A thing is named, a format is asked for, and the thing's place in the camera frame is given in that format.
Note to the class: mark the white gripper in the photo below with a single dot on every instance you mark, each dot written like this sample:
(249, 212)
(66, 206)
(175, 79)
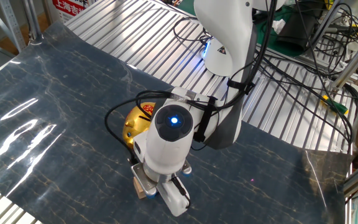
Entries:
(172, 202)

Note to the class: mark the light wooden cube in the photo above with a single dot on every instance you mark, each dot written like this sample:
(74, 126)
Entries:
(138, 191)

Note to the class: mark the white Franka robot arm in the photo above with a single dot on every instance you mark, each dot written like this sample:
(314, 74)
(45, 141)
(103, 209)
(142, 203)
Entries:
(228, 28)

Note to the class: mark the gold piggy bank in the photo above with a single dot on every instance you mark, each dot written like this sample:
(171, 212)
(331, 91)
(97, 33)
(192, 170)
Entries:
(134, 130)

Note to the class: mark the dark blue marble mat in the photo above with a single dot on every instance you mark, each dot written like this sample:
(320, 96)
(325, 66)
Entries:
(57, 155)

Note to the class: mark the yellow green screwdriver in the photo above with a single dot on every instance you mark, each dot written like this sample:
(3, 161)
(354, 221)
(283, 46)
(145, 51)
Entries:
(337, 107)

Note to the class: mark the crumpled white paper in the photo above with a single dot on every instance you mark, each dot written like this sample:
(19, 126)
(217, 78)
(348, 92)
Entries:
(279, 26)

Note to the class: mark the black fabric pouch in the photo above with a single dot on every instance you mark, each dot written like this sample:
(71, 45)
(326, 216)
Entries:
(297, 34)

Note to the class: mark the red white printed box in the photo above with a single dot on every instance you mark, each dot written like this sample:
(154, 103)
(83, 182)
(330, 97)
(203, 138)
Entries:
(70, 9)

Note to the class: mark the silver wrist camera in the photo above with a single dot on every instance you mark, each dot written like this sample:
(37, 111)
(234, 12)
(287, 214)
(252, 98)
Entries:
(143, 180)

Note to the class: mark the grey metal frame post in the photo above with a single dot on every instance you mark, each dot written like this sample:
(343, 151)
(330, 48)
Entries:
(11, 25)
(33, 21)

